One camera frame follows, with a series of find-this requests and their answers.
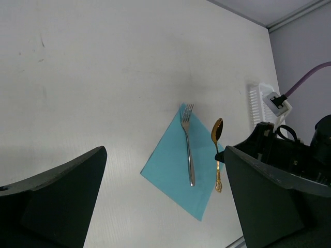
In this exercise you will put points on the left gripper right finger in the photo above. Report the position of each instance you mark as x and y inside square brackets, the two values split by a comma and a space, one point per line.
[275, 208]

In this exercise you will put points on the blue paper napkin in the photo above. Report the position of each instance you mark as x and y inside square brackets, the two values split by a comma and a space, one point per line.
[167, 167]

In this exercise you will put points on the right white plastic tray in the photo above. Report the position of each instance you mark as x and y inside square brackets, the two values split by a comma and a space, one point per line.
[258, 110]

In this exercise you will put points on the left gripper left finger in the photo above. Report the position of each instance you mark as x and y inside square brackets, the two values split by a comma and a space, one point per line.
[53, 208]

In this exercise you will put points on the silver fork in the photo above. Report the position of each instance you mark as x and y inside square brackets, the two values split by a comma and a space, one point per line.
[185, 122]

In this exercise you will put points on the right aluminium frame post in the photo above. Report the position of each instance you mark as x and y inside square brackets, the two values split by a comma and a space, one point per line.
[296, 14]

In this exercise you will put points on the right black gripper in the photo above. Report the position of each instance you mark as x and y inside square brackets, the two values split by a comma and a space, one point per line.
[281, 148]

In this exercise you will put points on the gold spoon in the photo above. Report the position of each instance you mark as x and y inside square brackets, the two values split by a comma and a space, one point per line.
[215, 136]

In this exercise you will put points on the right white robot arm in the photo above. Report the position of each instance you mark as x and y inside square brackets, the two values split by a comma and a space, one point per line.
[288, 180]

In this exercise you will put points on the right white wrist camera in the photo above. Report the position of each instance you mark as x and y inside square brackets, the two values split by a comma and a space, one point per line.
[279, 106]

